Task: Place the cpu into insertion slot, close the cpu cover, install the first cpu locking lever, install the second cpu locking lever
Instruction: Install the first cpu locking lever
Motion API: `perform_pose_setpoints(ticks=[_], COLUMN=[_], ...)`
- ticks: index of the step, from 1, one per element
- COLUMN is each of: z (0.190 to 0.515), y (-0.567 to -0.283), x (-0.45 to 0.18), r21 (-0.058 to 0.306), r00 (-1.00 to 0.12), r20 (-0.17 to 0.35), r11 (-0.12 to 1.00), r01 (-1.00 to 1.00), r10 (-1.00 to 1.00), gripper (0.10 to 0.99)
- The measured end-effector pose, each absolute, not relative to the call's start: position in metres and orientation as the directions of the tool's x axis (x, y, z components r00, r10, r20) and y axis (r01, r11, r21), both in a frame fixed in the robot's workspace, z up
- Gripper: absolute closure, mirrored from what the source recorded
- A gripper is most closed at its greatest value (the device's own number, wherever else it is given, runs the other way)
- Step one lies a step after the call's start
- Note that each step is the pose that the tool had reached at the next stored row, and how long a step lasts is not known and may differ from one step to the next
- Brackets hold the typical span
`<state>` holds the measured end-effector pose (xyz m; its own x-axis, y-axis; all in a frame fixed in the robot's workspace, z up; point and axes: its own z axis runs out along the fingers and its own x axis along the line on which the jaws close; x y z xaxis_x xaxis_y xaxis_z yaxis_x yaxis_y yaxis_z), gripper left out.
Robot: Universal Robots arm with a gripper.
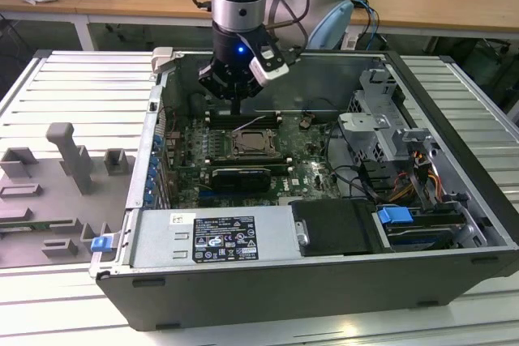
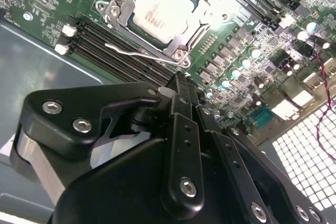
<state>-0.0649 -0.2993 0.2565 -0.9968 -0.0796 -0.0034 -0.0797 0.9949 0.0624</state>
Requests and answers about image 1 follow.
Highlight wire locking lever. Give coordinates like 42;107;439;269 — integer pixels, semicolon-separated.
233;116;267;135

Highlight metal socket cover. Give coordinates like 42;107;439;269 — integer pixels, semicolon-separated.
231;130;282;158

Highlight CPU socket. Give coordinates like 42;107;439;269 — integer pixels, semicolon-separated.
229;127;284;160

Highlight black graphics card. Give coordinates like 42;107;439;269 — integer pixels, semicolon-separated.
210;165;272;194

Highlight green motherboard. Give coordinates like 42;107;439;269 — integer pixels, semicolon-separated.
168;113;350;208

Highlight silver drive cage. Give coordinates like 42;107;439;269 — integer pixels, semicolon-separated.
337;66;441;164

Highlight grey power supply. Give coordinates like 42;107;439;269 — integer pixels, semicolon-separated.
128;204;303;268

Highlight black connector block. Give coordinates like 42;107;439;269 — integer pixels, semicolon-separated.
359;158;410;203

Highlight black plastic shroud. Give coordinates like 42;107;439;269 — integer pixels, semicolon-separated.
290;199;384;258

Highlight grey parts rack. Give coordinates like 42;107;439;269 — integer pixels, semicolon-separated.
0;122;137;270

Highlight blue case latch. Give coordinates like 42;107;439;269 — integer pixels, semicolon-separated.
91;236;113;254

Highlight hard disk in blue carrier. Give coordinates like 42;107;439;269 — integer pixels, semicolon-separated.
375;206;468;252

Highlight black PC case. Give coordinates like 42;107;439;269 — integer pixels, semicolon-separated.
88;46;519;333

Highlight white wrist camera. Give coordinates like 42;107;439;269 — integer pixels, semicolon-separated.
248;49;290;88

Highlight grey case handle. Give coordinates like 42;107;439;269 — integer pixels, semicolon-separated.
150;46;176;75

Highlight thick black cable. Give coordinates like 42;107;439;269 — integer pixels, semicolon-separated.
324;121;382;203

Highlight blue cable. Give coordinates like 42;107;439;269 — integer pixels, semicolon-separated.
356;0;381;51

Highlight orange yellow power wires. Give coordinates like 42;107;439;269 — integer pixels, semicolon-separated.
388;150;444;202

